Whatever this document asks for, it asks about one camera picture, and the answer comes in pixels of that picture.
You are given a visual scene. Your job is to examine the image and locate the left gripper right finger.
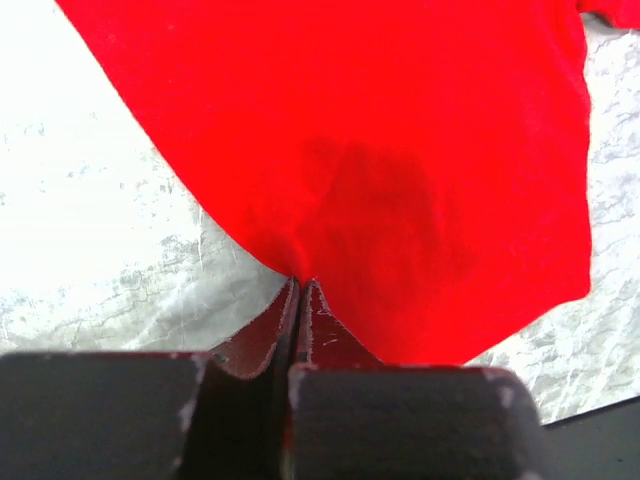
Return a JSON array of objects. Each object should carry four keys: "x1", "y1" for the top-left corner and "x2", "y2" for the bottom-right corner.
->
[{"x1": 289, "y1": 281, "x2": 559, "y2": 479}]

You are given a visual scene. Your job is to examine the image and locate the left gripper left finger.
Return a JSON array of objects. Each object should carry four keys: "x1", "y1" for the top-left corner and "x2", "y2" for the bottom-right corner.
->
[{"x1": 1, "y1": 280, "x2": 300, "y2": 479}]

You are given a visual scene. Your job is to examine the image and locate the red t shirt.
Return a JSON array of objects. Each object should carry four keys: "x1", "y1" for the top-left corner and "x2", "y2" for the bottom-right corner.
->
[{"x1": 60, "y1": 1, "x2": 639, "y2": 364}]

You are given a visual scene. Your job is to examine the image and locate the black base crossbar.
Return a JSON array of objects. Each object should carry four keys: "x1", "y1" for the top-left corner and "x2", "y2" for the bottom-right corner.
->
[{"x1": 545, "y1": 398, "x2": 640, "y2": 480}]

